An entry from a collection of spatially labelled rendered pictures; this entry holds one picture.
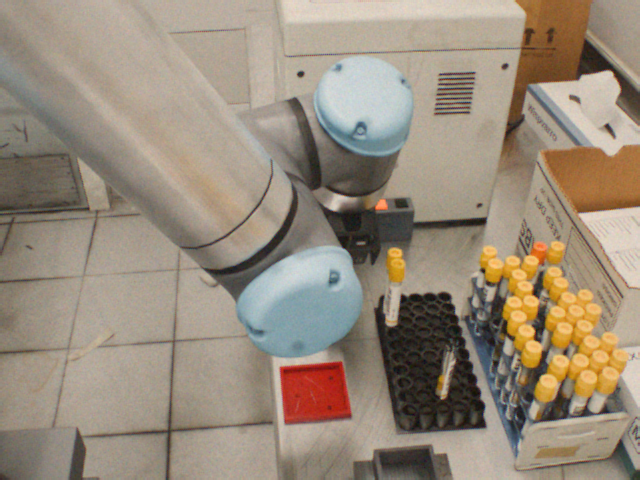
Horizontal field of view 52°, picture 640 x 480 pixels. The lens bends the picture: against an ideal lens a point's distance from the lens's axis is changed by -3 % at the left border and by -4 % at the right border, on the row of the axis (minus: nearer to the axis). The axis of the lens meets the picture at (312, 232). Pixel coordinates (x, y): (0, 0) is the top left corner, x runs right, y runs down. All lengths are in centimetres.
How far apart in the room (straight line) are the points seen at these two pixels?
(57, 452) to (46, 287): 159
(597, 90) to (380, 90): 67
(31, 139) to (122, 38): 206
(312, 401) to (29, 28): 51
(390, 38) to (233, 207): 45
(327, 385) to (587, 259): 30
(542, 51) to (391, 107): 80
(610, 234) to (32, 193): 200
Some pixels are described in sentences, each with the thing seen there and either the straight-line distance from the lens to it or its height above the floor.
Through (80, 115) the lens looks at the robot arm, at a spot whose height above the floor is 130.
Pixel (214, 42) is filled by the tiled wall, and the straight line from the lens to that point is 219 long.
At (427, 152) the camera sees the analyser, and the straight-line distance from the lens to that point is 86.
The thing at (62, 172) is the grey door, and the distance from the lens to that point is 242.
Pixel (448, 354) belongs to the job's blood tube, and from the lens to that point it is 65.
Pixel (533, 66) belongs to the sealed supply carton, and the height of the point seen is 92.
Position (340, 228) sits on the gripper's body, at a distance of 62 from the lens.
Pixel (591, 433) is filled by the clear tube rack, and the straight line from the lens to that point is 69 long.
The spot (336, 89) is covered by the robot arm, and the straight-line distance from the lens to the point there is 51.
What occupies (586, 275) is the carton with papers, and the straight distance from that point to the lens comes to 75.
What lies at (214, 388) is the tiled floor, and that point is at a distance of 185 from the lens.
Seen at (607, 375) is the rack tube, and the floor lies 99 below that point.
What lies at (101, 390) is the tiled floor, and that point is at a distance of 190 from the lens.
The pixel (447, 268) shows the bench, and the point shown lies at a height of 88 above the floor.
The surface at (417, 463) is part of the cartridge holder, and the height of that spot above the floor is 89.
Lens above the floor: 145
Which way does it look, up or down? 40 degrees down
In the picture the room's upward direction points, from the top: straight up
